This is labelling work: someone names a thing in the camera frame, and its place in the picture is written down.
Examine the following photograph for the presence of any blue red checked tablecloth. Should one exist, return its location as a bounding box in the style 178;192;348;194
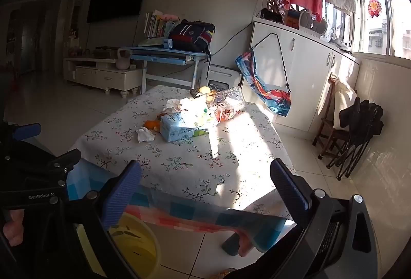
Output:
66;158;288;257

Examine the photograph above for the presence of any colourful printed sling bag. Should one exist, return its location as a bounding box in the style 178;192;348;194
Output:
235;33;293;117

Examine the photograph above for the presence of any person's left hand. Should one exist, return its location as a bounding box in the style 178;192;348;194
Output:
2;208;26;247

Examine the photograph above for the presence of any white plastic bag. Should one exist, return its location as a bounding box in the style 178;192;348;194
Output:
180;96;212;125

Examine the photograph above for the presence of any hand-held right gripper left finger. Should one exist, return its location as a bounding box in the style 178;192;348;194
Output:
62;159;143;279

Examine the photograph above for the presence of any orange blue box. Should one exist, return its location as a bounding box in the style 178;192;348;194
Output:
287;11;301;29

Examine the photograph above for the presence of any orange carrot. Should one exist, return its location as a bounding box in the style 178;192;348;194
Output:
143;119;161;132

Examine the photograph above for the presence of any black cloth item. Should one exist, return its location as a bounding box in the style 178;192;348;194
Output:
259;8;285;24

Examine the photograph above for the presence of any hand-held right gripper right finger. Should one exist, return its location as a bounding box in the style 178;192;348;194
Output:
270;158;390;279

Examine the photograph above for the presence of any cream cloth bag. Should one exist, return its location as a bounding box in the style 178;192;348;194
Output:
331;76;358;130

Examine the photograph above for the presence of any row of books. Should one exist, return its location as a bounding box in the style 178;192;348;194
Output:
144;10;180;39

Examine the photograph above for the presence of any black folding chair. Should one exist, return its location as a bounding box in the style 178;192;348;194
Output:
326;97;384;181

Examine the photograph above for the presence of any clear plastic bottle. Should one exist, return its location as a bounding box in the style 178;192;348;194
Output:
208;86;246;112

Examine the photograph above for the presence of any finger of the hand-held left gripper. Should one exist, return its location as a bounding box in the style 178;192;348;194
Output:
6;148;81;190
0;123;43;146

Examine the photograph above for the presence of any small paper carton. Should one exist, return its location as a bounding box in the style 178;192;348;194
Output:
160;112;209;142

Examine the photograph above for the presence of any pink kettlebell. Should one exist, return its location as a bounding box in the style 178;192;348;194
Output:
116;48;132;70

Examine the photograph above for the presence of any yellow plastic basin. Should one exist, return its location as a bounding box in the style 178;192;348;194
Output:
77;212;161;279

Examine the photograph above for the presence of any white sneaker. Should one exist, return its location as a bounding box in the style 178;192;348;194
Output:
329;36;354;51

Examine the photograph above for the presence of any blue study desk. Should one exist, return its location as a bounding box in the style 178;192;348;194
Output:
130;46;211;95

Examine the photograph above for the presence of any wooden chair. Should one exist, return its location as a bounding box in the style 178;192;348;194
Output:
313;75;350;160

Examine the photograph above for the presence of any white paper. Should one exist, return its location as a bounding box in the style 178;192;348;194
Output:
162;98;190;114

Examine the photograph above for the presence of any black wall cable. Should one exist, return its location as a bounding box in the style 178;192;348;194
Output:
210;23;254;56

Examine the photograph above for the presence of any floral tablecloth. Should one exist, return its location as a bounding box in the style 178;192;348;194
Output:
72;84;297;222

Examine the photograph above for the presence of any white tissue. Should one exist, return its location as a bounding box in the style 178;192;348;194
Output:
136;126;157;143

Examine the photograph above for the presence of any white plastic seat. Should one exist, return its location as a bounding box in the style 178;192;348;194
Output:
297;11;328;35

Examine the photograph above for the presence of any dark flat box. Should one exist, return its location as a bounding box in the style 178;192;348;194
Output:
94;46;121;58

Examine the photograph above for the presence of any cream television stand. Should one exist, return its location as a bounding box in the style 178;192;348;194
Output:
62;56;143;97

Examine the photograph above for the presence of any white cabinet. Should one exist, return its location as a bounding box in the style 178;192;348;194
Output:
247;17;362;135

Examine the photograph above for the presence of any green paper pad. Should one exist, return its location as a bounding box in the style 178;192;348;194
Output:
138;37;164;47

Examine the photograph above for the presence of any navy red backpack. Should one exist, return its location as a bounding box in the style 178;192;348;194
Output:
167;20;215;55

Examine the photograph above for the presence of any red white wrapper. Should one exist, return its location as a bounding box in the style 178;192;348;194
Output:
213;109;240;123

